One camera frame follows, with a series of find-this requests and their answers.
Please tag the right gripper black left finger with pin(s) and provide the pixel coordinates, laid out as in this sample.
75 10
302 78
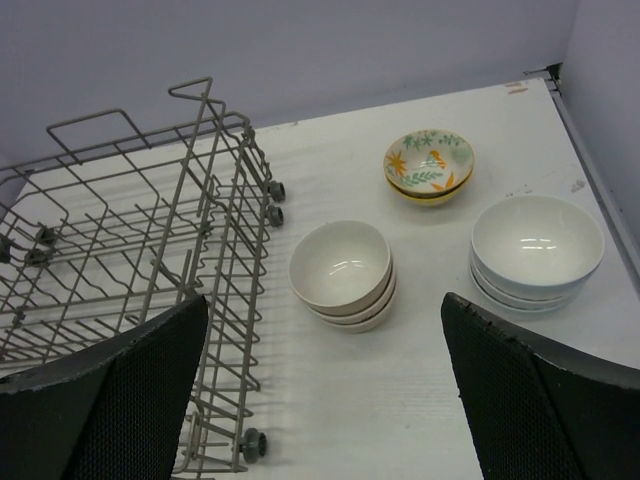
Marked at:
113 410

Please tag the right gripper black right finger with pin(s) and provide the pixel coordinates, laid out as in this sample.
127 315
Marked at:
537 408

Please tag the white blue bowl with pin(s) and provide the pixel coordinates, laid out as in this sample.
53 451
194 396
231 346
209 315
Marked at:
536 247
525 306
473 270

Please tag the beige bowl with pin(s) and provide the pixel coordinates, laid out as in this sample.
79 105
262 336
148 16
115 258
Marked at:
366 325
340 267
366 313

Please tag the cream floral patterned bowl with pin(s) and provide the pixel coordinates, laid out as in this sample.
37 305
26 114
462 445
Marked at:
429 162

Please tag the yellow green patterned bowl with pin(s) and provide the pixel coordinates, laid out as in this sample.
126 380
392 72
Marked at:
430 199

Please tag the grey wire dish rack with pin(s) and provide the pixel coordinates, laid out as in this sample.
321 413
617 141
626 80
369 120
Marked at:
101 238

